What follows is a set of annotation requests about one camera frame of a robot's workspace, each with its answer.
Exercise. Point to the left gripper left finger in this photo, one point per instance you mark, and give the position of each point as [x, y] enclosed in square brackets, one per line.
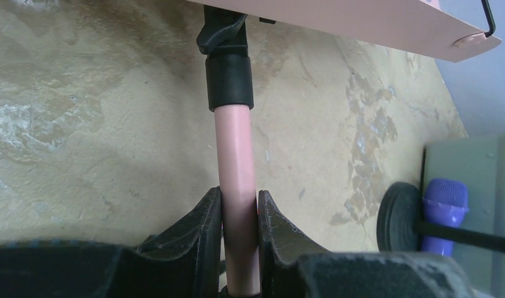
[182, 261]

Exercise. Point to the purple microphone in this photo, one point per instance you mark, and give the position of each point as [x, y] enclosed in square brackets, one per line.
[445, 202]

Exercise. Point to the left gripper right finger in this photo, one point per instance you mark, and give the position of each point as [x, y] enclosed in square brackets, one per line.
[293, 265]

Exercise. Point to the translucent plastic storage box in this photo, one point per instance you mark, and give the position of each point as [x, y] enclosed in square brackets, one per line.
[478, 162]

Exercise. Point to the black round-base mic stand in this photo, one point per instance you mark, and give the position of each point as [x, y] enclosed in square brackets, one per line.
[401, 224]

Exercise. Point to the pink music stand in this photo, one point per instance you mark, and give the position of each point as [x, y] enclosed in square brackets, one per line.
[420, 27]

